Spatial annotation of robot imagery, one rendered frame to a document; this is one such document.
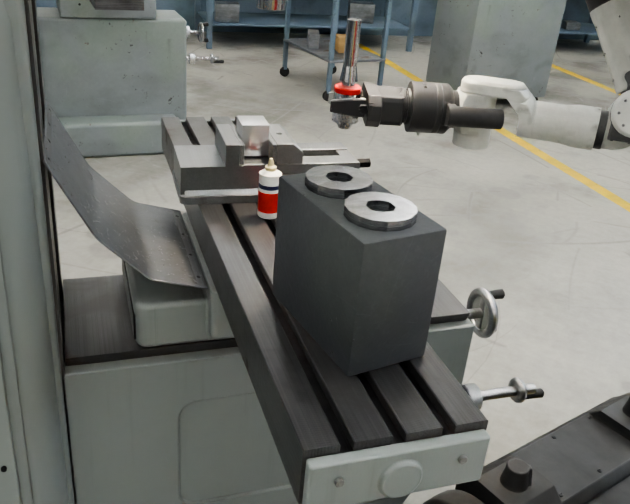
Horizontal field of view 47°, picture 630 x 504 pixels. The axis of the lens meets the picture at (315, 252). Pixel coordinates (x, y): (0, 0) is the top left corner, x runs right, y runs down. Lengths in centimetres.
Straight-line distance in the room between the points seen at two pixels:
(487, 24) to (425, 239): 487
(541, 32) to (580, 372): 372
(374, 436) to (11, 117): 63
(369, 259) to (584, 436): 76
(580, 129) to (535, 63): 479
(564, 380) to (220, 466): 151
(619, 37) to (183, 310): 84
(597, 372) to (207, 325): 180
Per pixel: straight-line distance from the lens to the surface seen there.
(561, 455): 141
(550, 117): 129
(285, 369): 91
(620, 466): 144
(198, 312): 126
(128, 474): 145
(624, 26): 130
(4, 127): 106
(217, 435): 144
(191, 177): 133
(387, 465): 84
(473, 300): 171
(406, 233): 85
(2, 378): 122
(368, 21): 777
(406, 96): 128
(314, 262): 92
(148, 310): 125
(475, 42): 567
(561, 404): 257
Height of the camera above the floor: 147
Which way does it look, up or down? 27 degrees down
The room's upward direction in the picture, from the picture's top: 5 degrees clockwise
